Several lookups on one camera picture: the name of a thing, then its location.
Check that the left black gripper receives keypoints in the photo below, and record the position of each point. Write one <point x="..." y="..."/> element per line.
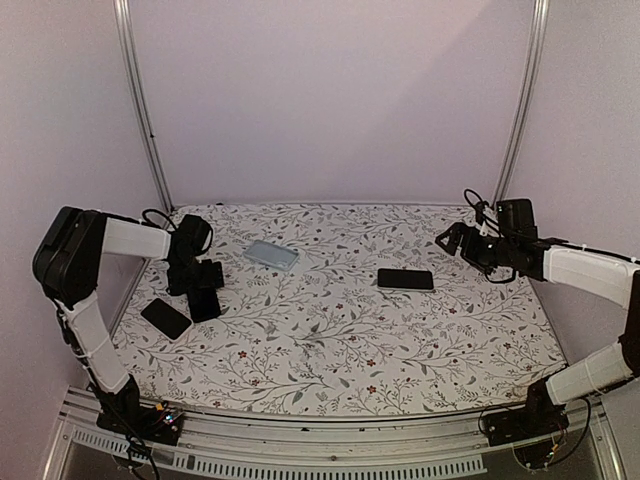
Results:
<point x="212" y="277"/>

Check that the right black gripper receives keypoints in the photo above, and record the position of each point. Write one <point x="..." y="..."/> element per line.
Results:
<point x="459" y="229"/>

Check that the light blue phone case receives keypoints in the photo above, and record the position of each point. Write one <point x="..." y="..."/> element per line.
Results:
<point x="271" y="255"/>

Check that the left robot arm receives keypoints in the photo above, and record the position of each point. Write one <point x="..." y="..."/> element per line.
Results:
<point x="67" y="265"/>

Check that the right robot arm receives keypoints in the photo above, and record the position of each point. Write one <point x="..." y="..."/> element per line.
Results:
<point x="565" y="274"/>

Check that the black phone with white edge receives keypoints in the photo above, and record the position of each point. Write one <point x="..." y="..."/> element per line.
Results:
<point x="167" y="320"/>

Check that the floral patterned table mat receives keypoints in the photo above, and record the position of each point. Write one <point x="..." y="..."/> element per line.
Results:
<point x="322" y="339"/>

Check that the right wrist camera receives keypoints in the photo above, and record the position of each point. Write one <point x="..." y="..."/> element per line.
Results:
<point x="516" y="218"/>

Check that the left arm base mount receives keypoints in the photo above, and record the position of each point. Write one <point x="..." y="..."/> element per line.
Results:
<point x="162" y="426"/>

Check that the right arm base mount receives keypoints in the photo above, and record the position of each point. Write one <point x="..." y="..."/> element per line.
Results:
<point x="525" y="427"/>

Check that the front aluminium rail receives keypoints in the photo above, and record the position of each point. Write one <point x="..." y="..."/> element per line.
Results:
<point x="221" y="444"/>

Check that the right aluminium frame post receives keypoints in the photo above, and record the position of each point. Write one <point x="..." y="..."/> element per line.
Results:
<point x="534" y="54"/>

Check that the aluminium frame post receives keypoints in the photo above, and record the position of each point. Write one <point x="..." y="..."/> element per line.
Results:
<point x="134" y="78"/>
<point x="534" y="54"/>

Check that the left aluminium frame post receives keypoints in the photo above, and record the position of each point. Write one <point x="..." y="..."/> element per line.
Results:
<point x="134" y="78"/>

